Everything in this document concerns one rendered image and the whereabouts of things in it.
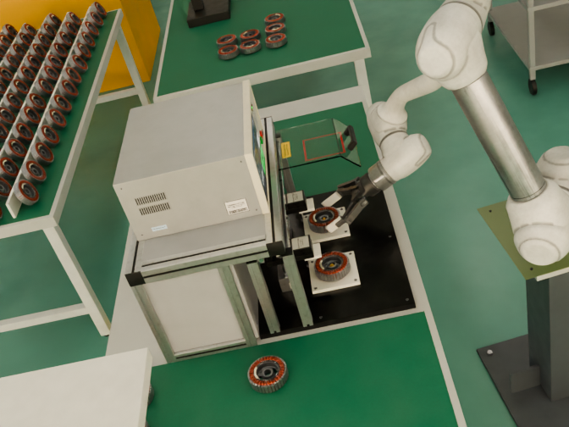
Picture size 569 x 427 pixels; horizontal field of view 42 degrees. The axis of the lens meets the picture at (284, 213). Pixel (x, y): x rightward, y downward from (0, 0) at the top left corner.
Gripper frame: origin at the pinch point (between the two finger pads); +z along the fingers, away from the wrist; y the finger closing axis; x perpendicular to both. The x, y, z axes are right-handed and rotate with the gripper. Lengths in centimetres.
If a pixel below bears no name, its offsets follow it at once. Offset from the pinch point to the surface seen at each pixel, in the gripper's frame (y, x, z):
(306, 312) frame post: -44.7, 6.8, 8.9
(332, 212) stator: 1.2, -0.5, -1.5
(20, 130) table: 117, 70, 120
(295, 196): 0.3, 13.8, 2.3
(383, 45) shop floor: 289, -98, -7
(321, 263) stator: -23.6, 2.8, 3.8
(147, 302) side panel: -46, 43, 37
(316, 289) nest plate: -31.1, 1.2, 8.2
